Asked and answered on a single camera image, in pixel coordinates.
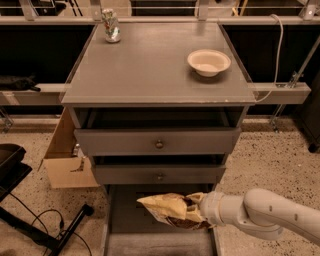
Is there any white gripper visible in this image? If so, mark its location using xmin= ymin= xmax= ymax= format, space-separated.
xmin=185 ymin=191 xmax=247 ymax=228

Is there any brown chip bag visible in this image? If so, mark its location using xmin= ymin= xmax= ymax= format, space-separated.
xmin=138 ymin=193 xmax=209 ymax=230

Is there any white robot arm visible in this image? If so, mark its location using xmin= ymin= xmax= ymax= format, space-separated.
xmin=188 ymin=188 xmax=320 ymax=246

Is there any bottom grey open drawer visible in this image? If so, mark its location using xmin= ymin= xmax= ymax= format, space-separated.
xmin=101 ymin=184 xmax=220 ymax=256

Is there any middle grey drawer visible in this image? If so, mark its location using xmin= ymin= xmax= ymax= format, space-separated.
xmin=93 ymin=165 xmax=225 ymax=185

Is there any grey drawer cabinet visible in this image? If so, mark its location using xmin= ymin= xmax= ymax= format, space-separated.
xmin=62 ymin=22 xmax=255 ymax=171

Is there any top grey drawer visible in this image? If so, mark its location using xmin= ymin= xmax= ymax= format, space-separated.
xmin=74 ymin=128 xmax=241 ymax=156

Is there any cardboard box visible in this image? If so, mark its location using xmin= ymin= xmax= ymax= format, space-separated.
xmin=43 ymin=109 xmax=99 ymax=189

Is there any white paper bowl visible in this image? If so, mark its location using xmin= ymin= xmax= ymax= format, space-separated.
xmin=187 ymin=49 xmax=231 ymax=77

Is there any white cable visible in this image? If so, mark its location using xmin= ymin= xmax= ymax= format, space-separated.
xmin=254 ymin=13 xmax=285 ymax=104

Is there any grey horizontal rail beam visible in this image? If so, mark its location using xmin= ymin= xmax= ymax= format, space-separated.
xmin=0 ymin=82 xmax=311 ymax=106

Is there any black cable on floor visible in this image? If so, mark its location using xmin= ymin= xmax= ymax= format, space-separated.
xmin=6 ymin=191 xmax=93 ymax=256

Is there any black object on rail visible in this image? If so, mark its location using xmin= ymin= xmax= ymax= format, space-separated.
xmin=0 ymin=75 xmax=41 ymax=92

